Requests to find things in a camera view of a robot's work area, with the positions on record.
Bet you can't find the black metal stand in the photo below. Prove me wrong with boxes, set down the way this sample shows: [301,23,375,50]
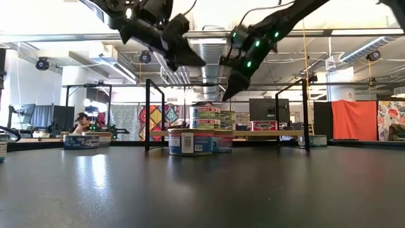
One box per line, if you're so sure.
[61,82,113,137]

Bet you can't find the floral cloth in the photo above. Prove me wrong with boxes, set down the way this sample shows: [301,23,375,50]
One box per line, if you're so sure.
[377,100,405,143]

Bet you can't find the grey patterned curtain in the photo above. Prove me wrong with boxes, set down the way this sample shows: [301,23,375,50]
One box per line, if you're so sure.
[109,104,140,142]

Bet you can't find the silver air duct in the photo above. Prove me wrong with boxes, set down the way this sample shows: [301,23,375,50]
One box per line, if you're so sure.
[194,42,227,102]

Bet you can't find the orange cloth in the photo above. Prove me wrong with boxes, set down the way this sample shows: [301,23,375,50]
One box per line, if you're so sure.
[331,100,378,142]

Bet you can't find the silver-lid can green label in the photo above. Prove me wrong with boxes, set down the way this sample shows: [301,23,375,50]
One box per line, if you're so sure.
[189,106,221,120]
[189,118,221,130]

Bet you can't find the gold-lid can cream label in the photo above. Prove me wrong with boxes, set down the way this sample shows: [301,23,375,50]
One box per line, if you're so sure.
[82,131,113,148]

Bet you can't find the black monitor screen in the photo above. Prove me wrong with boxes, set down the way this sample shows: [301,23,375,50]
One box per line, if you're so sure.
[249,98,290,123]

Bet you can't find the black table mat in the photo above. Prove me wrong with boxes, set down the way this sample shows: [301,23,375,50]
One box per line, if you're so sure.
[0,144,405,228]

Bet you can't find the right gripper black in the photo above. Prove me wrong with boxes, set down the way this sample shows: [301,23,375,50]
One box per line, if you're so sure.
[221,44,273,102]

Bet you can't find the corrugated silver duct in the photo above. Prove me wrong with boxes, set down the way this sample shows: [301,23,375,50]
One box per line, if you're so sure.
[340,35,399,64]

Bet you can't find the silver-lid can white teal label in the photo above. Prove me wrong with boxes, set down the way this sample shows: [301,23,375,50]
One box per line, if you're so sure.
[297,134,328,148]

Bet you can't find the blue grey curtain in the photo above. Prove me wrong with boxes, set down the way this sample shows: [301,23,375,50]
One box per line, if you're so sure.
[30,104,75,129]

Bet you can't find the gold-lid can blue red label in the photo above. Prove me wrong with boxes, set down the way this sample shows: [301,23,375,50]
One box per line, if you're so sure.
[167,128,215,156]
[213,129,234,154]

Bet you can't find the black partition panel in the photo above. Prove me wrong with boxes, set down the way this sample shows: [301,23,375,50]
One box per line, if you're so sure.
[313,101,333,140]

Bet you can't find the wooden shelf black metal frame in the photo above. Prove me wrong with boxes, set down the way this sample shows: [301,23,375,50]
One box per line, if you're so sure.
[144,78,311,152]

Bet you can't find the black round spotlight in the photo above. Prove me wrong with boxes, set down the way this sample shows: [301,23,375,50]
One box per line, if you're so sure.
[35,56,51,72]
[139,50,152,65]
[366,49,382,63]

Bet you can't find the silver-lid can blue label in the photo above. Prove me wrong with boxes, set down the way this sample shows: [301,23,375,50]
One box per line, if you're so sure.
[63,134,101,150]

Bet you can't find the black curved cable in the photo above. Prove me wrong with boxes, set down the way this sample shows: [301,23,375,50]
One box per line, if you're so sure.
[0,125,22,143]

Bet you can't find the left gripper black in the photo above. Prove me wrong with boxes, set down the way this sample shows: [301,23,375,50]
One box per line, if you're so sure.
[161,14,206,72]

